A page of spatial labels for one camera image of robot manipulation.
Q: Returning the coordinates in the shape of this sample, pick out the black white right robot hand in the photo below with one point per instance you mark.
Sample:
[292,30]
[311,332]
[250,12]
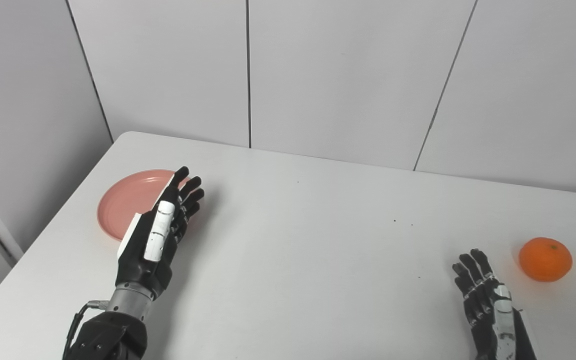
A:
[498,325]

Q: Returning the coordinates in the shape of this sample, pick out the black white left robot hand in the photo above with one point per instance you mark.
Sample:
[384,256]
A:
[153,250]

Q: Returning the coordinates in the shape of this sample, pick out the pink round plate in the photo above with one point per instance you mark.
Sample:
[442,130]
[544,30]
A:
[128,200]

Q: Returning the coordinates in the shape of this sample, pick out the orange fruit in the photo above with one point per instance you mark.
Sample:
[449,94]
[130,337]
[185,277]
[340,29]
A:
[545,259]

